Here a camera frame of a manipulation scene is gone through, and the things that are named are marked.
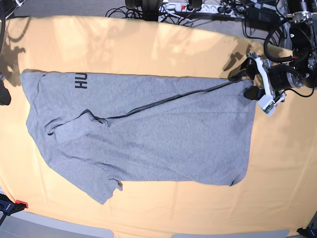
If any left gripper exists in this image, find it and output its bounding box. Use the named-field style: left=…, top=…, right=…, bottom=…
left=227, top=52, right=317, bottom=101

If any grey t-shirt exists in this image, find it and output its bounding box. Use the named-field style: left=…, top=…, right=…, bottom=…
left=20, top=71, right=256, bottom=204

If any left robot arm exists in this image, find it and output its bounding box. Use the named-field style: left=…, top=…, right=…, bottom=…
left=228, top=0, right=317, bottom=109

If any black power adapter box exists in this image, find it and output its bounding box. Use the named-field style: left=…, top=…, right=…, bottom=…
left=246, top=7, right=280, bottom=26

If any white power strip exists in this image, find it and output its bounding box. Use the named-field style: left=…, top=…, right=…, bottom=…
left=159, top=1, right=241, bottom=18

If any red black clamp left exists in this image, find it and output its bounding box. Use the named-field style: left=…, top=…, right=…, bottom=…
left=0, top=194, right=28, bottom=225

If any yellow table cloth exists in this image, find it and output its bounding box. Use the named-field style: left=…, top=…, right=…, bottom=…
left=0, top=16, right=317, bottom=238

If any black clamp right corner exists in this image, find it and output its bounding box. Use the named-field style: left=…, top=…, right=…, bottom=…
left=297, top=227, right=317, bottom=238

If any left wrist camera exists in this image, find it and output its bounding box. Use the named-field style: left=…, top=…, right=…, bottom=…
left=257, top=96, right=275, bottom=117

